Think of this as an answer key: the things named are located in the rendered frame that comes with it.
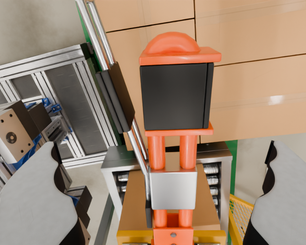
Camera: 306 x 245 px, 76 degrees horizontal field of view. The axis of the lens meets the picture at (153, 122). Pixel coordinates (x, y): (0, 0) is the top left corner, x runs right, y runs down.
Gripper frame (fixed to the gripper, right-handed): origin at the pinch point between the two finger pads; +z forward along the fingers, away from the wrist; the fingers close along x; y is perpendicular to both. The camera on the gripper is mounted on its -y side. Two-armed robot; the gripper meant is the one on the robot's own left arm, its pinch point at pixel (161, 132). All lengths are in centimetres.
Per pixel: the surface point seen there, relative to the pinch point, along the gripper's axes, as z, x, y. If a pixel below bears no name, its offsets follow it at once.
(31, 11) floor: 131, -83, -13
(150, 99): 6.8, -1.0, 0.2
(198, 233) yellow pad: 21.0, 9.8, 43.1
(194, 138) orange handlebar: 8.3, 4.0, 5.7
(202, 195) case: 50, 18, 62
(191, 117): 6.7, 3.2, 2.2
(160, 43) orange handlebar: 8.3, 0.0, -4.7
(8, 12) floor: 131, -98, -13
